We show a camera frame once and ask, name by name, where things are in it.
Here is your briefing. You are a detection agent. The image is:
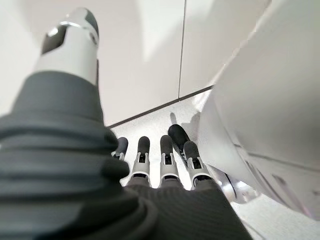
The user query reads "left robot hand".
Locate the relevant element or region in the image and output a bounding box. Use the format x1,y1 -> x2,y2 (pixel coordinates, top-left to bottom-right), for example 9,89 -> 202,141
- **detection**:
0,7 -> 251,240

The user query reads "black left robot foot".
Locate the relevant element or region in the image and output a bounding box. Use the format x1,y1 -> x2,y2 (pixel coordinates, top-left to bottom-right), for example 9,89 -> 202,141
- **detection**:
167,124 -> 199,162

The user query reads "white cabinet door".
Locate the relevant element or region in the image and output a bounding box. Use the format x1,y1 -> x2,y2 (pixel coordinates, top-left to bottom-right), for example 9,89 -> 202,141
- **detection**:
178,0 -> 273,101
0,0 -> 187,127

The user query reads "white left robot leg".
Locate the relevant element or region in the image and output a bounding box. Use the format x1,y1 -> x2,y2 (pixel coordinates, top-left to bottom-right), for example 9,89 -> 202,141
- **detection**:
197,0 -> 320,222

